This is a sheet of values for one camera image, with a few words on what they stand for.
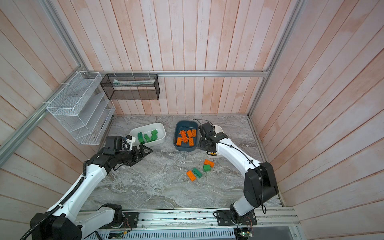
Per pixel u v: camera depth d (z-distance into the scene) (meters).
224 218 0.73
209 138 0.62
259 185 0.43
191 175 0.88
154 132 1.08
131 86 1.04
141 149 0.70
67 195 0.43
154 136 1.07
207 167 0.91
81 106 0.72
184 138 1.04
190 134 1.07
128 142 0.74
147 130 1.08
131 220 0.73
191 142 1.04
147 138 1.04
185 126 1.13
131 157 0.69
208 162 0.93
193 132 1.08
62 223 0.39
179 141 1.04
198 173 0.87
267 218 0.75
